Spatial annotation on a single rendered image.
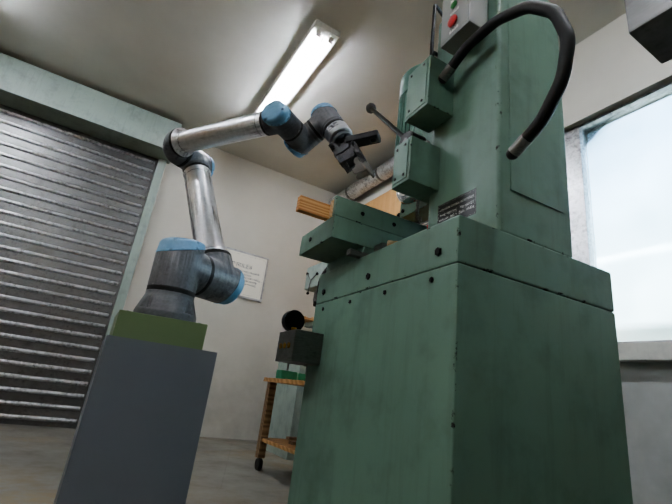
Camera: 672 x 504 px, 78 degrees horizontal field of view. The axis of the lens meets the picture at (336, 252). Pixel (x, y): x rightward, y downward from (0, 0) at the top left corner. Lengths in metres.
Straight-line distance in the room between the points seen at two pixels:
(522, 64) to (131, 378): 1.25
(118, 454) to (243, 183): 3.51
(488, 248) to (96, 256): 3.52
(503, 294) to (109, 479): 1.04
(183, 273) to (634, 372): 1.93
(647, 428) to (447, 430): 1.65
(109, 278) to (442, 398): 3.49
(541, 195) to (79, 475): 1.25
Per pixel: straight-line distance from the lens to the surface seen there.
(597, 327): 1.00
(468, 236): 0.76
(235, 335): 4.11
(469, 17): 1.14
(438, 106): 1.09
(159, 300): 1.37
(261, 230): 4.37
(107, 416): 1.28
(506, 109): 1.01
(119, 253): 4.00
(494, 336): 0.76
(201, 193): 1.77
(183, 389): 1.30
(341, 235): 1.04
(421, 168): 1.02
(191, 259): 1.42
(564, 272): 0.95
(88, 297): 3.93
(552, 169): 1.04
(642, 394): 2.30
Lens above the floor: 0.47
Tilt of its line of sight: 19 degrees up
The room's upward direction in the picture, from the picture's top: 7 degrees clockwise
